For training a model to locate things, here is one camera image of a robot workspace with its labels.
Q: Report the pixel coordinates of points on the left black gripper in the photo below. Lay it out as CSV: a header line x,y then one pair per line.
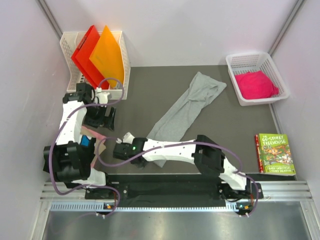
x,y
103,121

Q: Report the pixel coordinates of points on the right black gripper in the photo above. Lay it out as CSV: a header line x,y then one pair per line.
x,y
143,165

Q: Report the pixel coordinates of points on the grey t shirt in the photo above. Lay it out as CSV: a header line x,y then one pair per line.
x,y
202,91

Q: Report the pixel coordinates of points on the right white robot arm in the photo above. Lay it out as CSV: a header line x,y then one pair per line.
x,y
208,157

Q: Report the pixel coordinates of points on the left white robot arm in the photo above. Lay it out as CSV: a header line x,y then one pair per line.
x,y
69,159

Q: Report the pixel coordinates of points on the pink t shirt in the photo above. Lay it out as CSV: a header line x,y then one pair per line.
x,y
91,133

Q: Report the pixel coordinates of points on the tan t shirt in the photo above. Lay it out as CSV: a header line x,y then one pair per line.
x,y
99,147

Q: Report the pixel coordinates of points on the white file organizer basket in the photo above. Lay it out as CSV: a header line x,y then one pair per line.
x,y
69,42

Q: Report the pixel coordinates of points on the orange plastic folder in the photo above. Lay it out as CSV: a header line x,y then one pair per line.
x,y
107,56

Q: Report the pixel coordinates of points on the red plastic folder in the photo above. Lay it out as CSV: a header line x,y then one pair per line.
x,y
81,57

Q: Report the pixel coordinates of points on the magenta t shirt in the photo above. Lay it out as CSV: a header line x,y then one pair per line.
x,y
256,85

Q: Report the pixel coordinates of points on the white mesh basket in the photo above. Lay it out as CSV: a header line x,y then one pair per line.
x,y
251,62

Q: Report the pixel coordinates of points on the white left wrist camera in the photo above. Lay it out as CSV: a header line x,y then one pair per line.
x,y
101,97

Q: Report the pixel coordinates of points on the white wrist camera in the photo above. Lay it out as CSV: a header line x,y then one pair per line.
x,y
127,139
101,97

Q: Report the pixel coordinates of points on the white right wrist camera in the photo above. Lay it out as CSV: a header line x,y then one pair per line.
x,y
127,139

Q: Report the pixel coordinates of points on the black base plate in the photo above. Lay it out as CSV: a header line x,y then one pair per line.
x,y
177,190

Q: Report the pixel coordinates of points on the aluminium frame rail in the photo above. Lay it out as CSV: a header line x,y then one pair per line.
x,y
83,201

